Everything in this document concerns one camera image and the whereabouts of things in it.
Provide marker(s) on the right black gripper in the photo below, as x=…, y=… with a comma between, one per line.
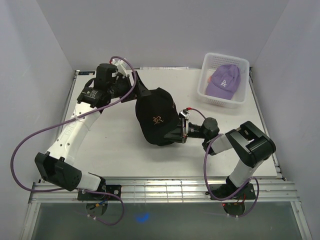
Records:
x=179, y=133

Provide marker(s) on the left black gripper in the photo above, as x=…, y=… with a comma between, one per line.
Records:
x=141, y=90

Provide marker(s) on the black gold R cap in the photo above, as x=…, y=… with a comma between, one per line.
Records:
x=157, y=116

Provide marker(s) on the purple baseball cap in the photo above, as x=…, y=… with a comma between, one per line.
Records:
x=224, y=82

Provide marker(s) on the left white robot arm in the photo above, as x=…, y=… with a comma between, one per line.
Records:
x=56, y=166

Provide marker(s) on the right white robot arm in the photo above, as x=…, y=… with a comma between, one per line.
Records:
x=251, y=145

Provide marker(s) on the white plastic basket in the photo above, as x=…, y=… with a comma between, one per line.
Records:
x=210, y=63

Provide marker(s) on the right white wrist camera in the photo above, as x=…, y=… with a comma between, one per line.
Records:
x=185, y=113

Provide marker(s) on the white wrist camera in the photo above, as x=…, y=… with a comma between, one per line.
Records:
x=120, y=64
x=185, y=113

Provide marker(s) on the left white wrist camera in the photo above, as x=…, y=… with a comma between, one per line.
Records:
x=120, y=64

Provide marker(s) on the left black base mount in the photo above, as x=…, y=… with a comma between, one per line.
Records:
x=114, y=189

